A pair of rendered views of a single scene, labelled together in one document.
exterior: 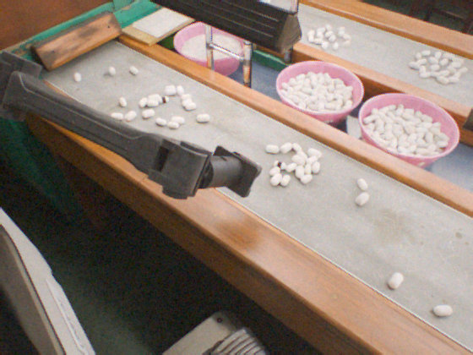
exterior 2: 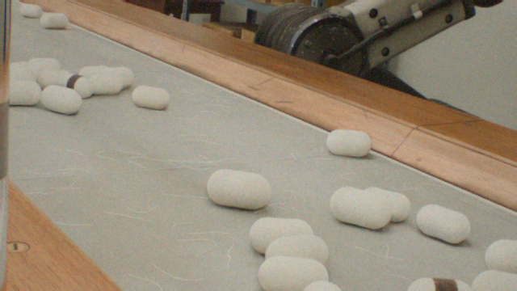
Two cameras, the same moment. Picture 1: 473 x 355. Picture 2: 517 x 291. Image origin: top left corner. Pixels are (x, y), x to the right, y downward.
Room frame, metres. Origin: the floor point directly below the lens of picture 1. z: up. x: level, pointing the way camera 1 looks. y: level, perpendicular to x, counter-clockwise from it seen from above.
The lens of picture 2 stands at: (1.22, 0.22, 0.91)
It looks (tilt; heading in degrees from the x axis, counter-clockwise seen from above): 16 degrees down; 195
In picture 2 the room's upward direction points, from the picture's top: 6 degrees clockwise
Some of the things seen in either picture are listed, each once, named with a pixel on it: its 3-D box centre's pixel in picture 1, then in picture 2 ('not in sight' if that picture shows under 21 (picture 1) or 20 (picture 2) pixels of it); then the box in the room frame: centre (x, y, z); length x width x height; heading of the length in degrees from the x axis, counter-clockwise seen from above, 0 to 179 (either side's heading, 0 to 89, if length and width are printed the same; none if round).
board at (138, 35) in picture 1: (167, 20); not in sight; (1.34, 0.26, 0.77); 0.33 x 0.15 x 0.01; 142
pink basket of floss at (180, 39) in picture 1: (211, 51); not in sight; (1.20, 0.09, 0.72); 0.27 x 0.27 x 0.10
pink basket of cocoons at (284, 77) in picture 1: (317, 97); not in sight; (0.93, -0.26, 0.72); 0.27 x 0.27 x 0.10
